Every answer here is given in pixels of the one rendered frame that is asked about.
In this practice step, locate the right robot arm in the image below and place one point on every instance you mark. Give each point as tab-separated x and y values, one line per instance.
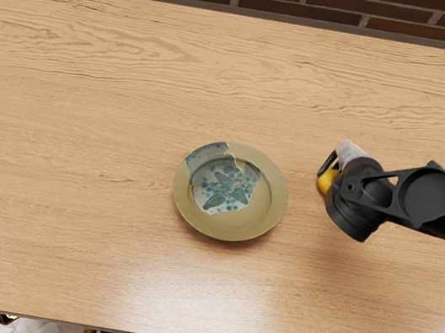
426	200

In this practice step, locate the olive plate with teal pattern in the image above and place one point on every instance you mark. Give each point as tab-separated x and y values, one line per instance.
260	207

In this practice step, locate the yellow fruit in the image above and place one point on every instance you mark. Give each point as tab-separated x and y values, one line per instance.
325	182

